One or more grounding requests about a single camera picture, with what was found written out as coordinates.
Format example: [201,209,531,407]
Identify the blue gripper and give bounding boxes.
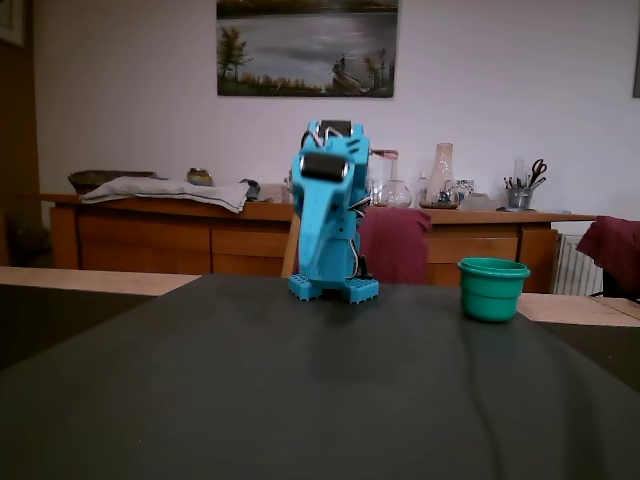
[291,142,373,282]

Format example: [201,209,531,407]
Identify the wooden chair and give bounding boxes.
[280,207,303,279]

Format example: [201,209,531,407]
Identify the round clear glass vase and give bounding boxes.
[383,169,412,208]

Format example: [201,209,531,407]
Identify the tall pinkish glass vase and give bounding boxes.
[418,143,460,210]

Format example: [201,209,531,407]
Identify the folded grey cloth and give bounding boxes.
[79,177,261,215]

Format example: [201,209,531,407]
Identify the wooden sideboard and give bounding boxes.
[42,192,609,295]

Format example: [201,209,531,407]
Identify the dark table cloth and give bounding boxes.
[0,273,640,480]

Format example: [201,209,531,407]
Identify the lake landscape painting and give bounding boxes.
[216,0,401,99]

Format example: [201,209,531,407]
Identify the green plastic cup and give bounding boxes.
[456,257,531,322]

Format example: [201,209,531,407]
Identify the metal pen cup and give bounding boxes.
[505,187,535,211]

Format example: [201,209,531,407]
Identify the dark shallow bowl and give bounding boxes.
[68,170,157,195]

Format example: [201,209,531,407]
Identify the white radiator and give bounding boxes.
[552,232,604,297]

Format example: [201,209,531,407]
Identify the dark table mat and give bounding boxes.
[537,321,640,396]
[0,283,157,372]

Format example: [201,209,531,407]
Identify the maroon garment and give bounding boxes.
[574,215,640,301]

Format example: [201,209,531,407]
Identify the white servo cable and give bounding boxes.
[302,127,351,149]

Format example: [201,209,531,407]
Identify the white picture frame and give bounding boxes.
[371,148,400,177]

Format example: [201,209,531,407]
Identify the black handled scissors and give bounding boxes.
[527,158,549,189]

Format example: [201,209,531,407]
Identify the dark picture frame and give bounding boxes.
[632,0,640,99]

